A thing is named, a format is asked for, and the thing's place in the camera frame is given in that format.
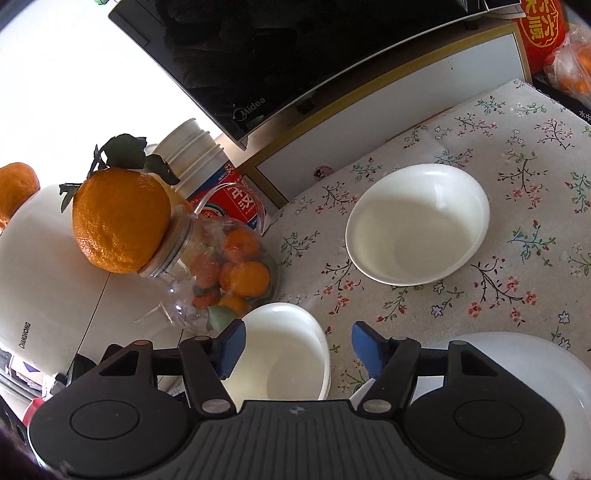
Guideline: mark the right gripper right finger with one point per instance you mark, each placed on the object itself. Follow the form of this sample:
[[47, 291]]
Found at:
[[392, 363]]

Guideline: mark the red gift box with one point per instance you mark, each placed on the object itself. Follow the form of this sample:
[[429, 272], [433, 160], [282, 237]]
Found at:
[[542, 29]]

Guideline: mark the clear jar of tangerines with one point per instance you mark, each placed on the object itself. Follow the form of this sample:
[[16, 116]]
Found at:
[[210, 271]]

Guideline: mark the cream bowl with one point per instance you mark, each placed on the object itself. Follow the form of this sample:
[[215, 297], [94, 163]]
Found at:
[[418, 225], [286, 357]]

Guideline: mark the white Changhong rice cooker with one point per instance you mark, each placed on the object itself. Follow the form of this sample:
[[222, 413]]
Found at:
[[56, 305]]

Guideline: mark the white plate with rose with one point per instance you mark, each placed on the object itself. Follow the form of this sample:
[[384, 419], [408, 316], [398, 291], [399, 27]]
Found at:
[[496, 406]]

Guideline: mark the black induction cooker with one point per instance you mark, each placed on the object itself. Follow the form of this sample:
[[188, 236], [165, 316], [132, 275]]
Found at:
[[243, 62]]

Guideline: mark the white cabinet with wood trim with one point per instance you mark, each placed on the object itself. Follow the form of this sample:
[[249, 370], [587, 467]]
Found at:
[[364, 108]]

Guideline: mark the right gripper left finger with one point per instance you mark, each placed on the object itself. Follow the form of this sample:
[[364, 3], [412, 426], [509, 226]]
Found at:
[[206, 362]]

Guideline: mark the plastic bag of oranges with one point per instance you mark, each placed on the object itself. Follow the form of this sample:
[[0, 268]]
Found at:
[[568, 67]]

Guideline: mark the stack of paper cups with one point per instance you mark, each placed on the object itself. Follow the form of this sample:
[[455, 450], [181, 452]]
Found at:
[[194, 158]]

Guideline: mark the large orange with leaves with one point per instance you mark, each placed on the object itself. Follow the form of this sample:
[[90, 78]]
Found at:
[[121, 211]]

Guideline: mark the floral tablecloth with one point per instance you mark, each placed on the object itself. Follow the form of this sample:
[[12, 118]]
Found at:
[[531, 275]]

